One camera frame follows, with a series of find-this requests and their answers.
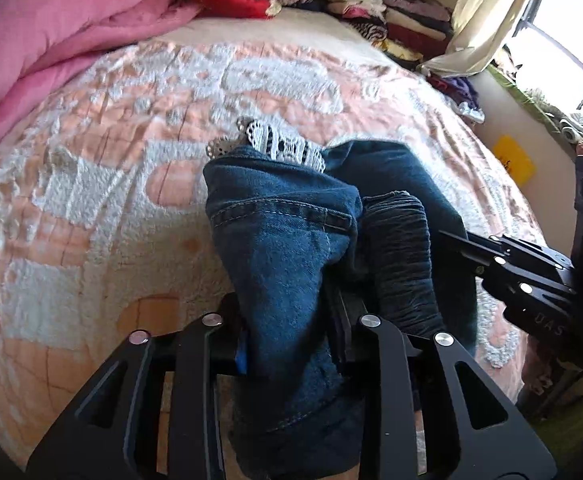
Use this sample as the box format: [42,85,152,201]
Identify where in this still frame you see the cream curtain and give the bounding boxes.
[419,0,552,78]

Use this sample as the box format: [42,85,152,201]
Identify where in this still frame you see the yellow paper on wall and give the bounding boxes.
[492,135,536,185]

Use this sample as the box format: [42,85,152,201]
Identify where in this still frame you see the stack of folded clothes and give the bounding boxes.
[316,0,455,68]

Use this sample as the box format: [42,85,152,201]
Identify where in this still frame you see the patterned cloth on sill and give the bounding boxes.
[546,110,583,158]

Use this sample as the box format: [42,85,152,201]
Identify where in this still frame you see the person's right forearm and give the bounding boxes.
[536,360,583,461]

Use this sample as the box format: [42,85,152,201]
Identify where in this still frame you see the cream bed sheet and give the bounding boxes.
[161,7,397,68]

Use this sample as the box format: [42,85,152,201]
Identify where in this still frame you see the barred window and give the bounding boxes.
[501,0,583,126]

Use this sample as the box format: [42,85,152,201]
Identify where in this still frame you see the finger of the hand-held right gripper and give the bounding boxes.
[439,230,577,301]

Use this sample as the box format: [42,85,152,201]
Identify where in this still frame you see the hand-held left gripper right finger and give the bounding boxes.
[329,292,557,480]

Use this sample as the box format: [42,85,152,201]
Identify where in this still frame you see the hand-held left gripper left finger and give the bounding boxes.
[26,294,247,480]

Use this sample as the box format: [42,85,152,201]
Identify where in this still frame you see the purple clothes heap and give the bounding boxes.
[426,72,485,123]

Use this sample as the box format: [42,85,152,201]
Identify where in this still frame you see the pink quilt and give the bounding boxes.
[0,0,202,171]

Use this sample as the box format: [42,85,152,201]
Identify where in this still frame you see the pink and white printed blanket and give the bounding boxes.
[0,40,547,466]

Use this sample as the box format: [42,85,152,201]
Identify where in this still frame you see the blue denim pants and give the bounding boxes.
[202,117,479,480]

